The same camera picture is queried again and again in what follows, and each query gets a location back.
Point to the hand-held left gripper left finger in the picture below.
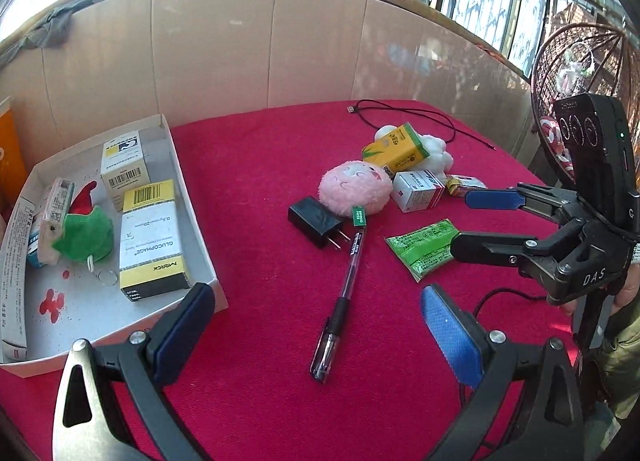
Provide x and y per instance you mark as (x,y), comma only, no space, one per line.
(182,331)

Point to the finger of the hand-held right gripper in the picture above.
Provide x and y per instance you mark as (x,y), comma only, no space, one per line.
(492,198)
(485,247)

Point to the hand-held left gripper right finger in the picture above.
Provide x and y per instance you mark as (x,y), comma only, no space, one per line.
(450,336)

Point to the yellow candy wrapper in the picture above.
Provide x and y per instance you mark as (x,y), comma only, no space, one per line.
(460,184)

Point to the green sachet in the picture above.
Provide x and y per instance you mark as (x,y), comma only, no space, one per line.
(420,248)

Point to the white plush toy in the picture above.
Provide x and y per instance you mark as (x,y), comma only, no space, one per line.
(437,151)

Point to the white cardboard box tray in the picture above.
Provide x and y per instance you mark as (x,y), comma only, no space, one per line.
(90,311)

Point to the yellow green box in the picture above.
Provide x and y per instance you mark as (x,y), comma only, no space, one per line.
(395,148)

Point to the pink plush ball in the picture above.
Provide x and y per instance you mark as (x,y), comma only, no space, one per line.
(350,186)

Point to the black power adapter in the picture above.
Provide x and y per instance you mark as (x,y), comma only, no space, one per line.
(315,221)

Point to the person's right hand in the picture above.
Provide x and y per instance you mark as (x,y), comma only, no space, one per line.
(629,291)

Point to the red white cushion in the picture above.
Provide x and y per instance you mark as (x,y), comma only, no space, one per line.
(552,136)

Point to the white red medicine box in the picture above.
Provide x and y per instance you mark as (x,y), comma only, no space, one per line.
(417,191)

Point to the white hanging ornament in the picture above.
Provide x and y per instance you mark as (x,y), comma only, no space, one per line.
(567,76)

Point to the yellow black white medicine box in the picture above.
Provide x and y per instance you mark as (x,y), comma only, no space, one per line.
(150,241)

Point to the wicker chair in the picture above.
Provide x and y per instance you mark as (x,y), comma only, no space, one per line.
(537,81)

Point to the black gel pen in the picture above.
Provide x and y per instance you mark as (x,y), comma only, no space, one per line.
(345,291)

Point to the green red plush toy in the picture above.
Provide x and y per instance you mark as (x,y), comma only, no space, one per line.
(85,236)

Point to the blue white medicine box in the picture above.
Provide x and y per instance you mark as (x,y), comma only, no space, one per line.
(36,251)

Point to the white medicine box yellow label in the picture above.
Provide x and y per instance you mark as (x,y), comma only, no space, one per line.
(122,168)

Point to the long white medicine box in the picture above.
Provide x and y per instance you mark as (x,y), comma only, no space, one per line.
(12,291)

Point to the white teal medicine box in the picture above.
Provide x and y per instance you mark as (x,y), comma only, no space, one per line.
(55,201)

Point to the red table cloth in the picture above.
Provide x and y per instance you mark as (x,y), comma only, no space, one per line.
(260,166)

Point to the orange container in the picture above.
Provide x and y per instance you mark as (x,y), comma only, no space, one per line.
(10,151)

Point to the grey cloth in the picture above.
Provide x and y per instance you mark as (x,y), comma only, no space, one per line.
(50,28)

